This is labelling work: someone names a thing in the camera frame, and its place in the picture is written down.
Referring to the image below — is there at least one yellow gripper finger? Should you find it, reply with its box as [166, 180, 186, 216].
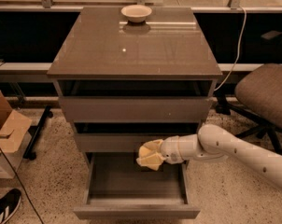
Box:
[136, 153, 165, 171]
[138, 139, 163, 158]

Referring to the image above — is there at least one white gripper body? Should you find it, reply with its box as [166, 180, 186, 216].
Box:
[160, 136, 180, 164]

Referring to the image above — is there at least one yellow sponge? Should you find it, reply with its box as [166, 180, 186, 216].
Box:
[139, 147, 163, 170]

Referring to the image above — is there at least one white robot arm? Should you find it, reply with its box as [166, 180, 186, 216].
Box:
[136, 124, 282, 190]

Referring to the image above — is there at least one bottom grey drawer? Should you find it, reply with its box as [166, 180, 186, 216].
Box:
[74, 153, 200, 219]

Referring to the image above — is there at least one grey drawer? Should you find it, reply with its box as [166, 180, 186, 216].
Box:
[58, 80, 211, 123]
[74, 122, 199, 152]
[74, 153, 200, 219]

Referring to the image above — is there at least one middle grey drawer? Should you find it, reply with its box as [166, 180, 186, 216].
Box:
[74, 122, 199, 152]

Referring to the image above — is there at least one grey drawer cabinet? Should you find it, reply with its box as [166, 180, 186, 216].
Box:
[47, 6, 223, 168]

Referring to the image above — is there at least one top grey drawer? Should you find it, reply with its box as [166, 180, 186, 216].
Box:
[58, 80, 211, 123]

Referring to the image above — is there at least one brown office chair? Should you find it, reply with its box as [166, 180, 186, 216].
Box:
[215, 63, 282, 155]

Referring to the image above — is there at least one black metal bar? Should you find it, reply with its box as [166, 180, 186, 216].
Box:
[23, 105, 53, 161]

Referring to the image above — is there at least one white bowl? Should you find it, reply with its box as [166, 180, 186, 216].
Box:
[121, 5, 152, 23]

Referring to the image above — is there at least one cardboard box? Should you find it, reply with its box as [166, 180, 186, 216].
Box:
[0, 92, 32, 178]

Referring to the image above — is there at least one black and white sneaker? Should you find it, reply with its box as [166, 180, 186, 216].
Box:
[0, 189, 21, 224]

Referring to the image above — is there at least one black floor cable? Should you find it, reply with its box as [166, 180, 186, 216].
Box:
[0, 133, 46, 224]

